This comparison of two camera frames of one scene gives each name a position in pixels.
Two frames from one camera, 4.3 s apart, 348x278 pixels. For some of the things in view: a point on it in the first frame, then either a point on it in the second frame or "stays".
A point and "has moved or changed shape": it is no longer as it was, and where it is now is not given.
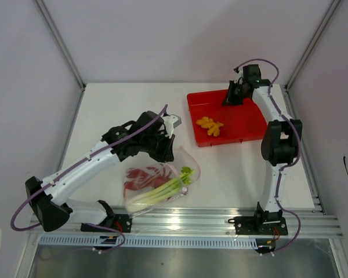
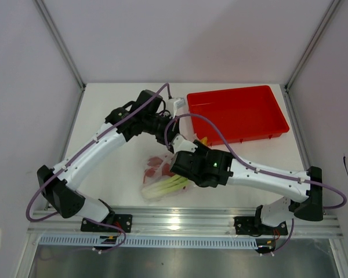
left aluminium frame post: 62,44 stays
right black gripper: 229,99 -> 202,149
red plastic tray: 214,123 stays
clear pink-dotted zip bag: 149,186 has moved or changed shape
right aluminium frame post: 321,28 stays
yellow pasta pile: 214,127 -> 204,141
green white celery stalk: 162,193 has moved or changed shape
